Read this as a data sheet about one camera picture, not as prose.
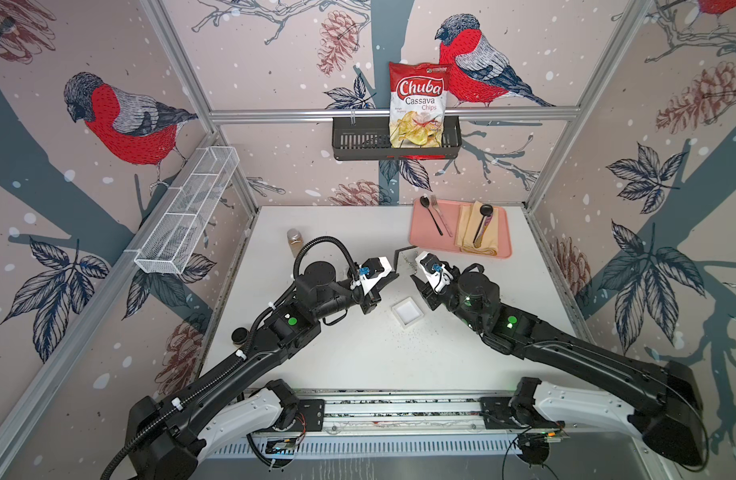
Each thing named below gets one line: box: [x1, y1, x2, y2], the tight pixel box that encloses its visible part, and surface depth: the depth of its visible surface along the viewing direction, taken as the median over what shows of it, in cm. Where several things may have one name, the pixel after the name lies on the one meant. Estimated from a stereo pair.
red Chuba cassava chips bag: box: [389, 62, 451, 148], surface depth 87 cm
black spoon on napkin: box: [472, 204, 494, 243], surface depth 120 cm
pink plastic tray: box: [409, 198, 513, 259], surface depth 117 cm
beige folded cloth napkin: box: [455, 201, 498, 257], surface depth 116 cm
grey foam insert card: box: [396, 247, 420, 279], surface depth 66 cm
